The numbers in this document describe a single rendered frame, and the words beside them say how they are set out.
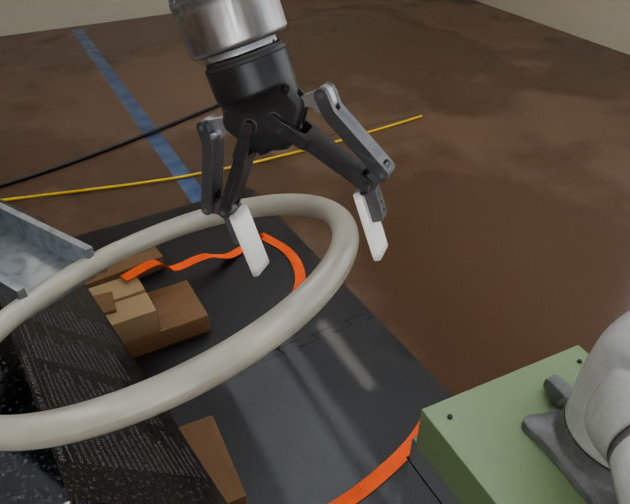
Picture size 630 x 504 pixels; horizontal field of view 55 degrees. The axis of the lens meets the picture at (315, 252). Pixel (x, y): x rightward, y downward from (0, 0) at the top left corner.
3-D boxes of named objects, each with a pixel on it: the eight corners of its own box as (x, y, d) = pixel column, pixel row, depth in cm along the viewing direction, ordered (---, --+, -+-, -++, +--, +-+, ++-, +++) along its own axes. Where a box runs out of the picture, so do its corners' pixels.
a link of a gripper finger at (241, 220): (234, 216, 60) (228, 217, 61) (258, 276, 63) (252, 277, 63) (247, 203, 63) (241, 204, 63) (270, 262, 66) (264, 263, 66)
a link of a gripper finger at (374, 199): (361, 166, 56) (391, 160, 54) (376, 215, 58) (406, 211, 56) (356, 172, 54) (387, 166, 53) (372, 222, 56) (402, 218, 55)
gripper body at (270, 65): (300, 27, 55) (331, 126, 58) (222, 53, 58) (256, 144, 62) (266, 44, 48) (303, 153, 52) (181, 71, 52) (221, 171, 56)
